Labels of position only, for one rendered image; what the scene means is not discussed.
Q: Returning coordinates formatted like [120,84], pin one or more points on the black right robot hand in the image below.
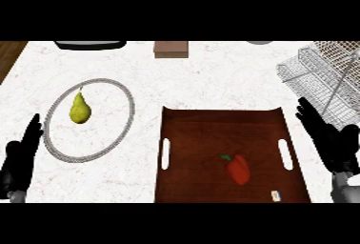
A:
[328,139]

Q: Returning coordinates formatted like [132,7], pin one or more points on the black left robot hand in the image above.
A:
[18,162]

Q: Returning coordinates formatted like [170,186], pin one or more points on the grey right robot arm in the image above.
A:
[346,188]

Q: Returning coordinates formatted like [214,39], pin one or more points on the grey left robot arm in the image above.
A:
[15,196]

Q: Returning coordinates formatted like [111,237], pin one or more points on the red bell pepper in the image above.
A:
[238,169]

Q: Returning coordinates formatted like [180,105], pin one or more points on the dark brown wooden tray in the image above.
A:
[225,143]

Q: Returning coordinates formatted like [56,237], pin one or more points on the white plate with grey rim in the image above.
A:
[89,139]

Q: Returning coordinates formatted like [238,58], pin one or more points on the small white label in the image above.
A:
[276,195]

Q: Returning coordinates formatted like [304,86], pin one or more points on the green pear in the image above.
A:
[80,109]

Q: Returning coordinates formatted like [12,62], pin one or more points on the grey round object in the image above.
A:
[259,42]

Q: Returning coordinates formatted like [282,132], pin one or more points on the black and white appliance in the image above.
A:
[90,44]

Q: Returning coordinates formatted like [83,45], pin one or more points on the brown wooden block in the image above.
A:
[172,49]

